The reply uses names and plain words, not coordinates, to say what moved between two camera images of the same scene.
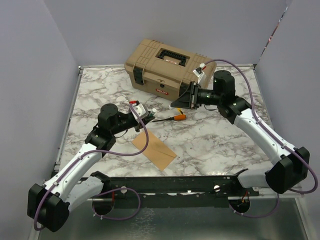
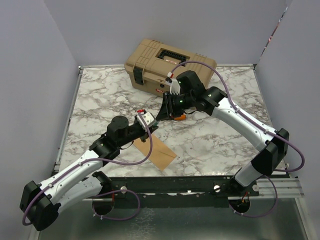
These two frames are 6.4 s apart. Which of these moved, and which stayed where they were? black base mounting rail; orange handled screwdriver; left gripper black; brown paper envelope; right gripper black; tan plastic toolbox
Moved: left gripper black; right gripper black
Stayed: tan plastic toolbox; orange handled screwdriver; brown paper envelope; black base mounting rail
